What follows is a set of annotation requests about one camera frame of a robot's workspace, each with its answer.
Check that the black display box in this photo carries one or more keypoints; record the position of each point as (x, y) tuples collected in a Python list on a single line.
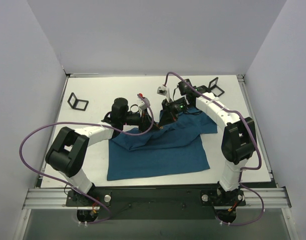
[(76, 103), (214, 88)]

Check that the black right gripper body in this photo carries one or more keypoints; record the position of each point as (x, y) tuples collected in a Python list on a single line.
[(166, 114)]

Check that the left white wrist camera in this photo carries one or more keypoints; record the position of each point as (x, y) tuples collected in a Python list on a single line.
[(142, 103)]

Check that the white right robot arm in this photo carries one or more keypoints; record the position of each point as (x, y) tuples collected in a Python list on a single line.
[(239, 144)]

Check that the left black display box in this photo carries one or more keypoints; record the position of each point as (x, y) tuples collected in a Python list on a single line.
[(76, 103)]

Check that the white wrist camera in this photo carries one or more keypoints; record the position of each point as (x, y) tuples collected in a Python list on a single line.
[(164, 91), (142, 103)]

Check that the blue t-shirt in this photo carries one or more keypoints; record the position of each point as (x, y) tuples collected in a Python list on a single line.
[(175, 149)]

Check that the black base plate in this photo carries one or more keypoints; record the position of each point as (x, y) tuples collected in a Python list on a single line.
[(172, 202)]

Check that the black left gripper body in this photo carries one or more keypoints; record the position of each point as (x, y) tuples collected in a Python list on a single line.
[(145, 121)]

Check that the right black display box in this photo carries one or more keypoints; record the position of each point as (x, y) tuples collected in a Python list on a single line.
[(214, 88)]

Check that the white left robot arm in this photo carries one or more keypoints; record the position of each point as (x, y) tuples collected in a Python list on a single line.
[(67, 152)]

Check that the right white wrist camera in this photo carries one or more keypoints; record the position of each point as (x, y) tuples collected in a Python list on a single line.
[(164, 91)]

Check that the aluminium frame rail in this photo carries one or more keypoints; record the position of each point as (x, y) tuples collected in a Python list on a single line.
[(46, 199)]

